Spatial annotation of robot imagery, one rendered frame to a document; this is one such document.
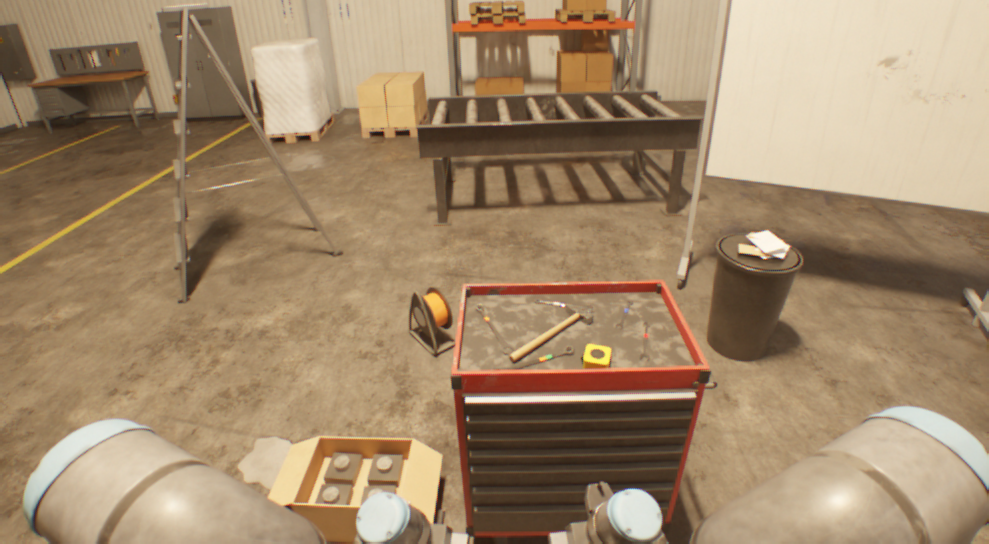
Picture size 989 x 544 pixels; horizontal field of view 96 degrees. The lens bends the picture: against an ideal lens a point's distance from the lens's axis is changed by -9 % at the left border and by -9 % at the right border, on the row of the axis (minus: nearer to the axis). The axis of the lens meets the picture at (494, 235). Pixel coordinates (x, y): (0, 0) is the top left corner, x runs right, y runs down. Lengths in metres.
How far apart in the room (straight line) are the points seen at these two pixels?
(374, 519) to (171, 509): 0.58
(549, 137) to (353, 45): 5.80
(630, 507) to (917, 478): 0.58
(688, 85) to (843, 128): 6.45
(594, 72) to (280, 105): 4.70
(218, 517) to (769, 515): 0.43
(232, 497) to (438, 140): 3.86
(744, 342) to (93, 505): 2.86
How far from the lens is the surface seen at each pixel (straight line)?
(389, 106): 7.27
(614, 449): 1.64
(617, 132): 4.34
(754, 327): 2.96
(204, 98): 10.07
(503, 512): 1.85
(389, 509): 1.01
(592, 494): 1.17
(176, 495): 0.48
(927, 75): 3.53
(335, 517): 2.15
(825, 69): 3.42
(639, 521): 1.00
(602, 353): 1.49
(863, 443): 0.53
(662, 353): 1.59
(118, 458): 0.54
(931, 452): 0.54
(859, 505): 0.48
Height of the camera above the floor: 1.90
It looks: 27 degrees down
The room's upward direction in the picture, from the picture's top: 2 degrees counter-clockwise
